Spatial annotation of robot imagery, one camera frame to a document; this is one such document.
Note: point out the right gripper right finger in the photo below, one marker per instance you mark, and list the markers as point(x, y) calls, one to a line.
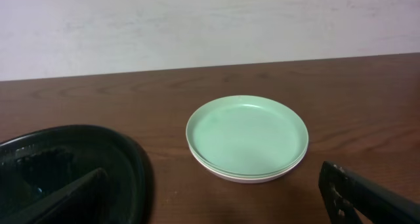
point(345, 194)

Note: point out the round black tray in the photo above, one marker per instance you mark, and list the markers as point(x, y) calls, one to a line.
point(37, 164)

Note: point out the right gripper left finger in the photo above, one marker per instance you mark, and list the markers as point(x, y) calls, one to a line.
point(85, 200)

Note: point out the white plate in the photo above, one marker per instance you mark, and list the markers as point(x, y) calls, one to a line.
point(250, 180)

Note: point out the mint green plate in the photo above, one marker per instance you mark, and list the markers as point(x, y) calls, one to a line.
point(246, 135)

